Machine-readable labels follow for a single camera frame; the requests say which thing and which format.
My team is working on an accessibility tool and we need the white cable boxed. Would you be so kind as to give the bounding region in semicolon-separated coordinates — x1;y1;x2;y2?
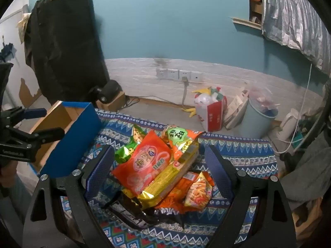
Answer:
273;63;314;153

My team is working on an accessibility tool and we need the orange and black snack bag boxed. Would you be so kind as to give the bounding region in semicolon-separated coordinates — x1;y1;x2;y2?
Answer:
152;170;197;215

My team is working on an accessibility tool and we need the grey garment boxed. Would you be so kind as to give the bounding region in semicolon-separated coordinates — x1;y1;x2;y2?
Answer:
280;131;331;202

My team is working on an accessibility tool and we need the red and white bag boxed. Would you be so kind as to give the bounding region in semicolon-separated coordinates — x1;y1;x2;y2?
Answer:
194;86;228;133

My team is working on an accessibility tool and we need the black cable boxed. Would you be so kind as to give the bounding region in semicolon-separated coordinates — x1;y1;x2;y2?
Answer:
124;96;142;109

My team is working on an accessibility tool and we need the white kettle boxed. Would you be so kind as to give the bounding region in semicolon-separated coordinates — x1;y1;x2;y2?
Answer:
277;108;301;142

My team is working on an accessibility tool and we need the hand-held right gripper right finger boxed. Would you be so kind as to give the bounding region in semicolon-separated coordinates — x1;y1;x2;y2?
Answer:
205;145;297;248

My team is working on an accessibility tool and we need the orange snack bag green label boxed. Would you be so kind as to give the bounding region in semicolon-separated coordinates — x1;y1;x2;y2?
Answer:
160;125;205;161

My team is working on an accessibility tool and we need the black cylindrical device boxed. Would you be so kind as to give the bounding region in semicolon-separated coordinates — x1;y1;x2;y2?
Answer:
89;80;122;104

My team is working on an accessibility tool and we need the light blue trash bin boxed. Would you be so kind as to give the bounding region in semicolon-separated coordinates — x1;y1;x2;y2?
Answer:
241;99;280;138

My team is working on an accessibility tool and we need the dark blue cloth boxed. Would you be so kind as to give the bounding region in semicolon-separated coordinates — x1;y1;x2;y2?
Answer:
0;42;15;59

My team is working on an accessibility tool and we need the large orange snack bag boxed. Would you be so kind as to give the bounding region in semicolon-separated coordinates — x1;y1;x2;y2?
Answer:
112;130;174;197

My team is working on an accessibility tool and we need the silver foil curtain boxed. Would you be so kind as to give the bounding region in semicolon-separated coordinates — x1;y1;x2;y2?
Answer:
261;0;331;77

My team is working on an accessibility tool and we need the orange fries snack bag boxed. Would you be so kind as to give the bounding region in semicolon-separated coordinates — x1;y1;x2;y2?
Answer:
182;172;216;209

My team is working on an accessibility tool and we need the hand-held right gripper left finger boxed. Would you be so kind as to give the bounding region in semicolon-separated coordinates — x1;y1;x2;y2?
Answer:
22;145;115;248

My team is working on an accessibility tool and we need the small cardboard box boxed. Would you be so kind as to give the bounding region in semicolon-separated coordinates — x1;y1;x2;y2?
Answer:
95;92;127;112

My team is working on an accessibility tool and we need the black and silver snack bag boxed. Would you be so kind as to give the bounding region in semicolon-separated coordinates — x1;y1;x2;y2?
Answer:
106;194;186;230

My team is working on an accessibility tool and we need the person's left hand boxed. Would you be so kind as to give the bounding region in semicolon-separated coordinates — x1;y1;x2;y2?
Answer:
0;161;17;190

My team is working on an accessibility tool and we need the white paper bag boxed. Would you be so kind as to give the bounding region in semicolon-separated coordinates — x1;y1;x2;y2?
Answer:
223;88;250;130

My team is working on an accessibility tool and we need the yellow noodle packet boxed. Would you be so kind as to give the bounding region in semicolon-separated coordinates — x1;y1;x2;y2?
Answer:
121;142;199;208

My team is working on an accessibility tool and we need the blue patterned blanket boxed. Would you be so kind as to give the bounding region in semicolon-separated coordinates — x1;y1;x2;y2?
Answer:
59;108;279;248

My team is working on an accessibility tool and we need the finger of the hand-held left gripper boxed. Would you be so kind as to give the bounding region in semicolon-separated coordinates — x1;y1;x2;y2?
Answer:
0;107;48;128
0;127;66;164

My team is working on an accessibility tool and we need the blue-sided cardboard box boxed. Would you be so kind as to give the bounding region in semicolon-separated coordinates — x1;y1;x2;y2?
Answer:
29;101;104;179

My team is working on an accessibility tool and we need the wooden ledge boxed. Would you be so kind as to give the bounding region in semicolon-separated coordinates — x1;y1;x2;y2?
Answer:
232;17;262;30

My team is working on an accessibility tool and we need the yellow brown cloth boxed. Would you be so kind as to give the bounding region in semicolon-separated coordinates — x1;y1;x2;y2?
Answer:
292;198;324;241

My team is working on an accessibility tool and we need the grey plug cable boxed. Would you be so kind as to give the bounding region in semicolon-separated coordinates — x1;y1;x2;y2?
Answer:
180;77;190;109

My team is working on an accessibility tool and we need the clear plastic bin liner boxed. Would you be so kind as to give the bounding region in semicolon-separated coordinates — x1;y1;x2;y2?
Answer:
249;85;280;114

